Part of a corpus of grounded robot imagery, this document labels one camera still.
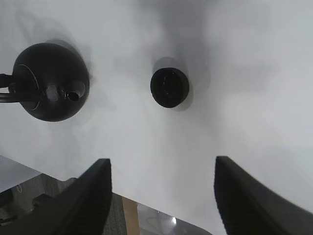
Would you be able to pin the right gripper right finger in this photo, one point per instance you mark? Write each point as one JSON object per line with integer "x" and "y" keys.
{"x": 247, "y": 207}

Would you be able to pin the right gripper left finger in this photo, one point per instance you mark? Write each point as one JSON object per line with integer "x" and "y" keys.
{"x": 82, "y": 208}

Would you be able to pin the black round teapot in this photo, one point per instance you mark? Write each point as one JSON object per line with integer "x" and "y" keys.
{"x": 50, "y": 81}

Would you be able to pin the small black teacup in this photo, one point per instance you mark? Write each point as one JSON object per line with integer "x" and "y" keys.
{"x": 169, "y": 87}

